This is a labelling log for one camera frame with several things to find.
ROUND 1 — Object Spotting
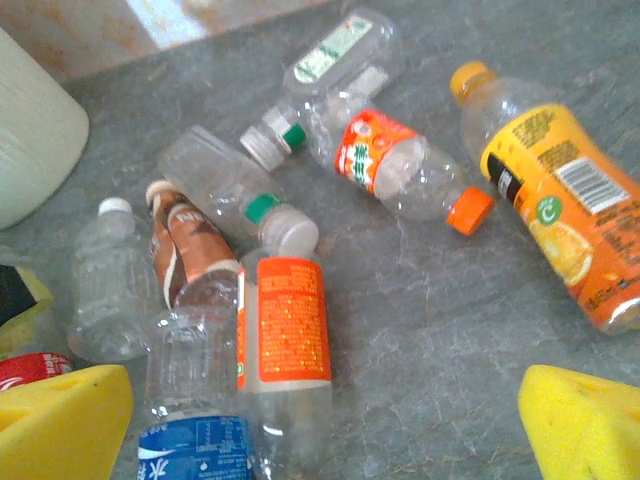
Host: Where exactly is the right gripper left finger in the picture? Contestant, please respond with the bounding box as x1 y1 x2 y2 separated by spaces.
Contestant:
0 364 135 480

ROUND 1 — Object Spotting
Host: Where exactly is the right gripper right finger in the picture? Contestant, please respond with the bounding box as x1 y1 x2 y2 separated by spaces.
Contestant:
517 364 640 480

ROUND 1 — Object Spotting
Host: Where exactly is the red cola bottle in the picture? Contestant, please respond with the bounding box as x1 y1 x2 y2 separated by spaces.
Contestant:
0 352 76 394

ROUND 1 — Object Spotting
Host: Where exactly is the clear water bottle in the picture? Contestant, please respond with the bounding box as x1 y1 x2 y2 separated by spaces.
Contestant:
67 197 161 362

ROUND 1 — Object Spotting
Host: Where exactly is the blue label bottle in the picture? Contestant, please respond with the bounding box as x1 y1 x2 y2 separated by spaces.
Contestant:
137 272 261 480

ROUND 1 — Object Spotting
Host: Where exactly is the brown label bottle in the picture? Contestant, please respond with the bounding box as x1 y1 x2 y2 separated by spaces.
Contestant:
145 179 241 309

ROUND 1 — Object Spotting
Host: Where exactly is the round clear bottle green band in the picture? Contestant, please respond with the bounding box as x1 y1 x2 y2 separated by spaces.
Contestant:
157 125 320 259

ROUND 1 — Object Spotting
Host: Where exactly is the yellow orange juice bottle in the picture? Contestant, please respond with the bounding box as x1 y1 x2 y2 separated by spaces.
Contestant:
449 60 640 336

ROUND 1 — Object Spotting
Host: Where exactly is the orange text label bottle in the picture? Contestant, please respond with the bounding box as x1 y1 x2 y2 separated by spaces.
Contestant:
234 247 334 471

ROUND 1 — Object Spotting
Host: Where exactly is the small orange label bottle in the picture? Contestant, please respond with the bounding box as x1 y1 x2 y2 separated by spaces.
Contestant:
305 97 496 236

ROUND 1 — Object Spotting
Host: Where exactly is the white plastic bin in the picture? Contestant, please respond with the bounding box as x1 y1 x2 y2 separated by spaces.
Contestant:
0 27 90 231

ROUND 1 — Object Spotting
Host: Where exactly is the square clear bottle green band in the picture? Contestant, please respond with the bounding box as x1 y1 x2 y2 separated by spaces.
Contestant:
238 7 405 171

